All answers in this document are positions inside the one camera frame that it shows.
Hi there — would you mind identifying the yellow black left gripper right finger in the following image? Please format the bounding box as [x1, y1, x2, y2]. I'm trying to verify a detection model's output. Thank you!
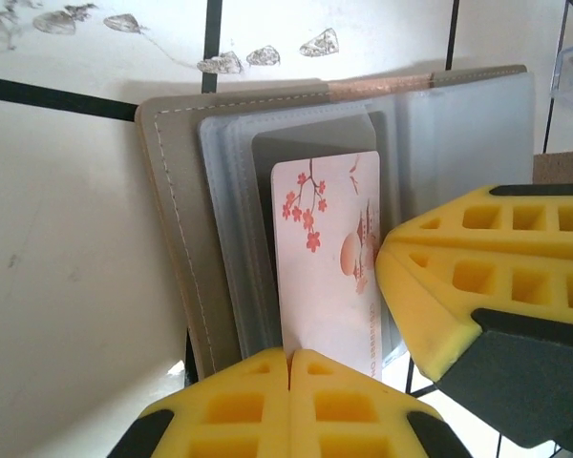
[288, 347, 474, 458]

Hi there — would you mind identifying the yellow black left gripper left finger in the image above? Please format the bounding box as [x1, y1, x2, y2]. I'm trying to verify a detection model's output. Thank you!
[107, 347, 292, 458]

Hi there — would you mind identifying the grey card holder with strap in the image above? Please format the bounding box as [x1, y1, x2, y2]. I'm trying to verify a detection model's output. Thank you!
[134, 64, 573, 383]

